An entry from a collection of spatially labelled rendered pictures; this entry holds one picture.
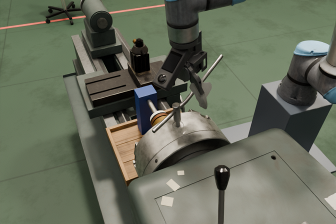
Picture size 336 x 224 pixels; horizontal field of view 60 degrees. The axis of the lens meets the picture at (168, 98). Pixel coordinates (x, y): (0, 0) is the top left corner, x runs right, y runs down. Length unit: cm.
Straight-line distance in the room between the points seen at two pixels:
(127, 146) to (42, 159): 135
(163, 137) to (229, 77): 236
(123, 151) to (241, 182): 65
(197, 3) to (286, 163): 46
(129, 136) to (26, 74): 232
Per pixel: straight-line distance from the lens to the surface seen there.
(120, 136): 133
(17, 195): 242
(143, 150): 90
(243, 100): 292
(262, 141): 85
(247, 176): 77
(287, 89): 123
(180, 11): 65
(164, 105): 149
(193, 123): 89
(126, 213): 151
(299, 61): 117
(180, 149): 83
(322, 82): 109
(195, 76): 74
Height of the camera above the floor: 187
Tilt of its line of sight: 41 degrees down
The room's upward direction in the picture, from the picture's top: straight up
